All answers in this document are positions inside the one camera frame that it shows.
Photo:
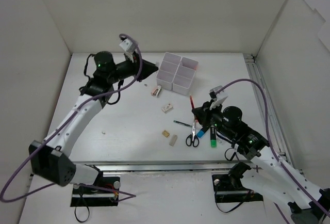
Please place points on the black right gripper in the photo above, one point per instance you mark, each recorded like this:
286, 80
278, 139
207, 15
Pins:
205, 112

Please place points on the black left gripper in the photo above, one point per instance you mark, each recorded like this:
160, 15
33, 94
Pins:
141, 66

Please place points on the orange red pen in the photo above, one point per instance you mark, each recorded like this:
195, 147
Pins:
191, 102

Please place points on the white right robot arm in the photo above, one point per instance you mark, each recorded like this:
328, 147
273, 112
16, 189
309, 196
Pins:
286, 187

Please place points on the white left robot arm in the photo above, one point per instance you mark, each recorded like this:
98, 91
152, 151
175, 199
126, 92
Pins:
50, 158

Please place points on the green highlighter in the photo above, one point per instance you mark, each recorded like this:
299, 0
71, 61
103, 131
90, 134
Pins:
213, 137

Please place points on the white divided organizer left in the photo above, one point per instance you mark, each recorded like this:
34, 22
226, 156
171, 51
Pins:
167, 70

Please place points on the white divided organizer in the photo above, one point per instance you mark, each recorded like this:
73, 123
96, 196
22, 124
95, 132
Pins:
167, 70
184, 76

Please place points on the blue highlighter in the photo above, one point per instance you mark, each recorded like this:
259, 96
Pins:
202, 132

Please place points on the pink white stapler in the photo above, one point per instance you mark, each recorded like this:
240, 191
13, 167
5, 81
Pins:
156, 91

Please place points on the green pen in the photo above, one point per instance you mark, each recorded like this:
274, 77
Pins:
182, 123

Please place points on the white divided organizer right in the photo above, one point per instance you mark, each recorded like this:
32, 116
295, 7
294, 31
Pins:
184, 76

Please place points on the beige long eraser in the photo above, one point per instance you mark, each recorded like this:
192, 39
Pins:
173, 140

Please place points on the tan small eraser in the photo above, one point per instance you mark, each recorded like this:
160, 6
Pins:
165, 133

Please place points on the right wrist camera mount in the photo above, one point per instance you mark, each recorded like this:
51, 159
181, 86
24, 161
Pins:
218, 96

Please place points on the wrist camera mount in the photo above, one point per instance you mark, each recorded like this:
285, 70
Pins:
129, 48
218, 96

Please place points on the black handled scissors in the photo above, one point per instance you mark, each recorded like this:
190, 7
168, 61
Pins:
192, 140

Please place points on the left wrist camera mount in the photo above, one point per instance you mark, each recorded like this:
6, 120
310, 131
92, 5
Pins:
129, 48

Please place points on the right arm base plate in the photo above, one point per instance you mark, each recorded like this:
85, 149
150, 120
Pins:
227, 192

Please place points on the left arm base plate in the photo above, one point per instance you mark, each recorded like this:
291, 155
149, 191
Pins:
84, 196

